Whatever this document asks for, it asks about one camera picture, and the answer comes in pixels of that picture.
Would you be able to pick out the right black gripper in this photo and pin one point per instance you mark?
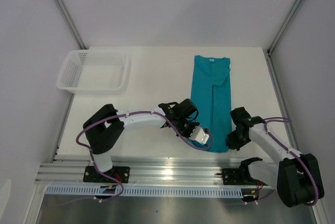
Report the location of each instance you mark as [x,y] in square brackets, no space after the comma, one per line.
[234,144]

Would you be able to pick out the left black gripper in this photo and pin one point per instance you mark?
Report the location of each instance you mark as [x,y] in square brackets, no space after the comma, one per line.
[193,125]

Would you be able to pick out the teal t-shirt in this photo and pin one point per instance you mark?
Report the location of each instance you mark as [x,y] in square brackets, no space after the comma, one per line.
[211,94]

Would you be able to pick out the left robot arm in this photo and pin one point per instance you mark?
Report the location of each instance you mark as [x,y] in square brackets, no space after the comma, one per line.
[105,127]

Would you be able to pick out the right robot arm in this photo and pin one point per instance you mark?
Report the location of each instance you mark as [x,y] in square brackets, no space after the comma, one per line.
[295,176]

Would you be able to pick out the white plastic basket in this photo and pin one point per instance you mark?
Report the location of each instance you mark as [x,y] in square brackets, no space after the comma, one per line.
[94,72]

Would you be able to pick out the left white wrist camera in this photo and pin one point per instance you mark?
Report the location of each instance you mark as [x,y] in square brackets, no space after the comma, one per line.
[199,135]

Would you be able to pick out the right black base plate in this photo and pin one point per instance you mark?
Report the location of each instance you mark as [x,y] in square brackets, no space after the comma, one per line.
[237,176]

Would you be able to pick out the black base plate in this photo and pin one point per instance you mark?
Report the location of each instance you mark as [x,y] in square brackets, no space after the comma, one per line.
[237,176]
[120,173]

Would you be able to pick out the right side aluminium rail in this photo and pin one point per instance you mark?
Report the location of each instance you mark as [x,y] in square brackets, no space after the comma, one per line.
[281,100]

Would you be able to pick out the aluminium mounting rail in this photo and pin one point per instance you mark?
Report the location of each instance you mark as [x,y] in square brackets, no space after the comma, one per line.
[181,172]

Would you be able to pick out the white slotted cable duct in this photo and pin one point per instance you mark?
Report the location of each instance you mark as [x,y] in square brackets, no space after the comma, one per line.
[150,191]

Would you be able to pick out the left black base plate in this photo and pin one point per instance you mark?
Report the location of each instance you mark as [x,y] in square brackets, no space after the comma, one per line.
[120,173]

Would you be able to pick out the left side aluminium rail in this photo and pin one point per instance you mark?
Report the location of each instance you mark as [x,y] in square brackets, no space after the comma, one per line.
[61,129]

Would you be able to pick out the right aluminium frame post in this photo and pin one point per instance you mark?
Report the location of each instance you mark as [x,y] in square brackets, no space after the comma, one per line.
[289,18]

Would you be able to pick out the aluminium frame post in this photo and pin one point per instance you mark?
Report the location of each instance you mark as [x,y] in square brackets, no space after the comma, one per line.
[69,22]
[289,18]

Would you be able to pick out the left aluminium frame post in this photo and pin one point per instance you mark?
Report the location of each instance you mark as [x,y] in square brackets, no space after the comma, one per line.
[69,22]

